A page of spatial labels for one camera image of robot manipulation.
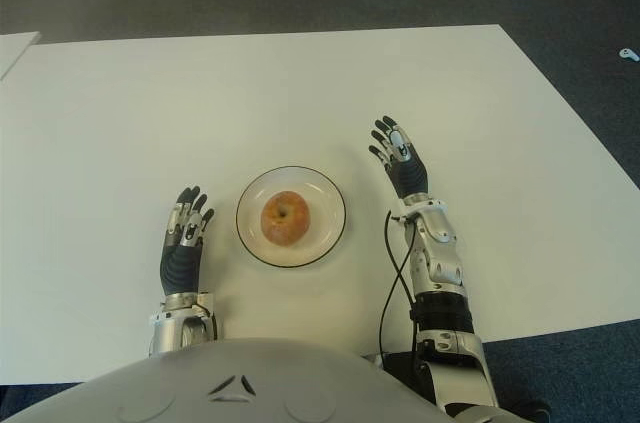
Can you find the red yellow apple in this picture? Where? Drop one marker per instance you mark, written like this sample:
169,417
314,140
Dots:
285,218

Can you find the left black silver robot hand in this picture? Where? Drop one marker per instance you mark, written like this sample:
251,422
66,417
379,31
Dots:
180,263

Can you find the white plate with black rim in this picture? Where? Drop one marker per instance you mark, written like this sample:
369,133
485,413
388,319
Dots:
325,243

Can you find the black robot stand base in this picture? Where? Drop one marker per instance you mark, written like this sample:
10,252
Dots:
397,368

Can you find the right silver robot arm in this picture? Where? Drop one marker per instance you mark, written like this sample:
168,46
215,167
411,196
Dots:
445,293

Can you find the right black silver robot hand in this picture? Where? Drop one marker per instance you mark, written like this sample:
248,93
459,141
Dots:
410,175

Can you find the small white floor device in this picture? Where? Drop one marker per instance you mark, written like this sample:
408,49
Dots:
628,54

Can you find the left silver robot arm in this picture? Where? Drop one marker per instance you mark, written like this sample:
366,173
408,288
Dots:
177,325

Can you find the grey robot torso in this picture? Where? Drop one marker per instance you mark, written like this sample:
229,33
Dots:
225,383

